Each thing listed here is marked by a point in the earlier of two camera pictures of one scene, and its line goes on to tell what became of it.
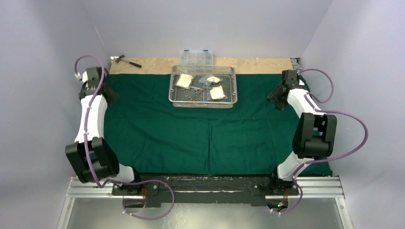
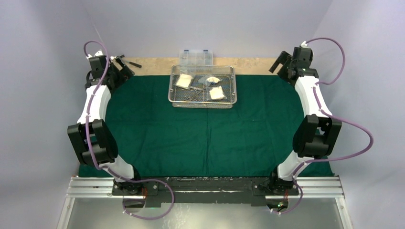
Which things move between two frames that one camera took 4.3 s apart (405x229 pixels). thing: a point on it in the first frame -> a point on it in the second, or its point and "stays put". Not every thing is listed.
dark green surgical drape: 150,136 stays put
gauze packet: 217,93 stays put
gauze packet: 213,79 stays put
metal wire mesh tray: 203,86 stays put
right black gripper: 277,96 -> 282,64
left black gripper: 113,98 -> 124,74
